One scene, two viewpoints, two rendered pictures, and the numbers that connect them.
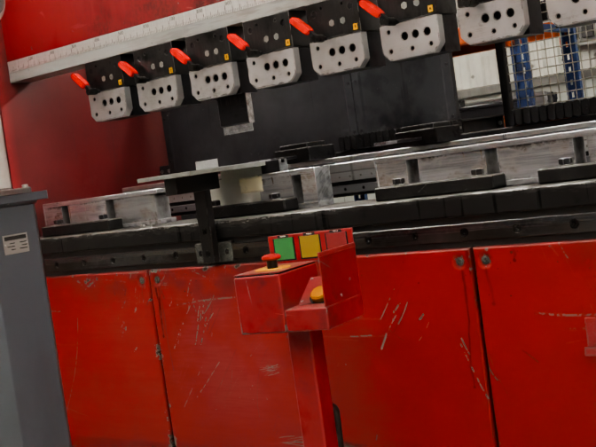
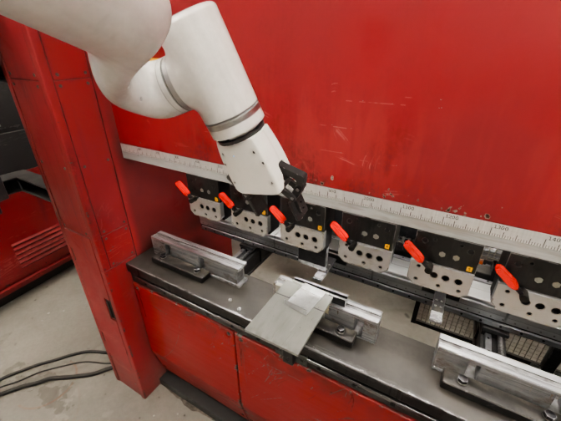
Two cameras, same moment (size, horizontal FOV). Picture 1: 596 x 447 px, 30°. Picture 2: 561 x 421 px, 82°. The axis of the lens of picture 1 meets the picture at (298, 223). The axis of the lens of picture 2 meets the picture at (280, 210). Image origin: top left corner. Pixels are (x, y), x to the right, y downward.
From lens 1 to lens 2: 2.14 m
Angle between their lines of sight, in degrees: 27
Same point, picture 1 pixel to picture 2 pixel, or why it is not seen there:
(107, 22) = (208, 154)
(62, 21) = (166, 135)
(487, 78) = not seen: hidden behind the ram
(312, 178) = (374, 328)
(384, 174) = (443, 358)
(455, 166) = (518, 388)
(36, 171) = (145, 210)
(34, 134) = (142, 188)
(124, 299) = (214, 335)
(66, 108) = not seen: hidden behind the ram
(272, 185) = (336, 315)
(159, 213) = (238, 280)
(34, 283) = not seen: outside the picture
